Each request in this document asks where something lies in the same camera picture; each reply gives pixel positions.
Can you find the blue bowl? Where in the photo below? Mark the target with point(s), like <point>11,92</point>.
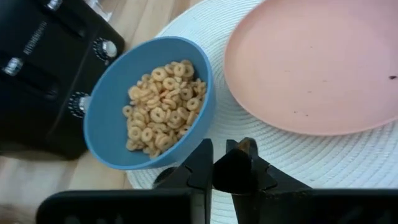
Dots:
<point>105,124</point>

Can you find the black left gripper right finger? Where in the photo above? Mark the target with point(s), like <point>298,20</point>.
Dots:
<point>280,205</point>

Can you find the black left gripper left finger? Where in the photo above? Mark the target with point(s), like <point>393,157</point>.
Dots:
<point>174,205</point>

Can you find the black four-slot toaster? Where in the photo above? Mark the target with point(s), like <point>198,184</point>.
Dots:
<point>46,93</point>

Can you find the pink plate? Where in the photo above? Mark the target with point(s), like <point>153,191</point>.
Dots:
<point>311,62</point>

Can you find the white round woven placemat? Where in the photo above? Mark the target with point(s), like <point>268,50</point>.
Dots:
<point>311,155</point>

